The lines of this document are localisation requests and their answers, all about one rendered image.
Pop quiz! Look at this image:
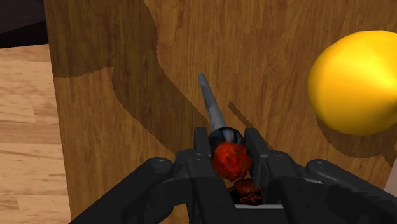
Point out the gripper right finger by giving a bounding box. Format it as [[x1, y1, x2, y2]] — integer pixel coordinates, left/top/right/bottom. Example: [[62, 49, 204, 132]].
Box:
[[244, 127, 397, 224]]

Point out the yellow round fruit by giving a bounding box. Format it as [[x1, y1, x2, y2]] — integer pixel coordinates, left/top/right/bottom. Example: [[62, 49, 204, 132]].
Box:
[[307, 30, 397, 136]]

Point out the red-handled screwdriver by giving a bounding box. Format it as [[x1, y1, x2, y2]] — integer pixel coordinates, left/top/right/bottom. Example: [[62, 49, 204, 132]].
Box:
[[197, 73, 263, 206]]

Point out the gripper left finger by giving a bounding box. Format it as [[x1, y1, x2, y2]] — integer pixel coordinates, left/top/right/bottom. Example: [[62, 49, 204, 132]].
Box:
[[69, 127, 235, 224]]

